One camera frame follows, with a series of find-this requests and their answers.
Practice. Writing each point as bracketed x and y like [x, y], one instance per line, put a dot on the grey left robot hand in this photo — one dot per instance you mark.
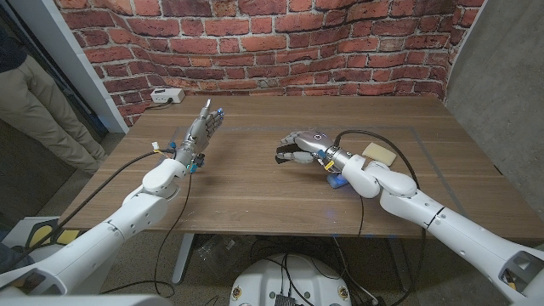
[197, 132]

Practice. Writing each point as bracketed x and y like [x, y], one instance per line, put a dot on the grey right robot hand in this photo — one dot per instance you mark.
[316, 142]

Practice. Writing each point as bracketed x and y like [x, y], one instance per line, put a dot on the black stapler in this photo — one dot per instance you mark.
[285, 149]

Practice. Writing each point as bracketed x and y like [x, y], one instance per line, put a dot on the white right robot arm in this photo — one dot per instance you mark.
[455, 231]

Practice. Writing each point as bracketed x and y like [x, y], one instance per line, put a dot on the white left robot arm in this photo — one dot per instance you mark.
[123, 221]

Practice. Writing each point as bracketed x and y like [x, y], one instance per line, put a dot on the white power box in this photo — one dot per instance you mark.
[166, 95]

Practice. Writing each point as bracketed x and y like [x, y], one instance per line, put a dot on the beige sponge pad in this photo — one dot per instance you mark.
[379, 154]

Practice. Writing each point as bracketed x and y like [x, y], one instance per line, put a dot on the printed red brick backdrop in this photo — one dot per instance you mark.
[272, 42]

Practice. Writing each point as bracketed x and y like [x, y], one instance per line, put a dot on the white table leg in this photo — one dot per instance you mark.
[183, 255]

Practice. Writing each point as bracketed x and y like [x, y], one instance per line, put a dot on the clear plastic bag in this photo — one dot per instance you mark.
[221, 255]

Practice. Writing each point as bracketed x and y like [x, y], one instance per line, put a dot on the grey table leg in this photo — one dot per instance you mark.
[399, 263]

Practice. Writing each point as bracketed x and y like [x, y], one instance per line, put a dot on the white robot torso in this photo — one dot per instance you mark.
[263, 280]

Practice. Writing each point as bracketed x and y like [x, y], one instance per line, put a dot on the person in khaki trousers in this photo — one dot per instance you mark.
[30, 102]

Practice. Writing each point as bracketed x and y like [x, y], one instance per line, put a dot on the yellow and black floor mat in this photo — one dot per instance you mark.
[42, 236]

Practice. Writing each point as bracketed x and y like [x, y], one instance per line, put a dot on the person in blue jeans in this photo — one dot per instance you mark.
[8, 258]

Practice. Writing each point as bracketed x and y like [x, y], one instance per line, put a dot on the blue toy camera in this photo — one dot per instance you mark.
[338, 182]

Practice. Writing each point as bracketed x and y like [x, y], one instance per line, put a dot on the white wall pillar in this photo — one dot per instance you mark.
[68, 59]

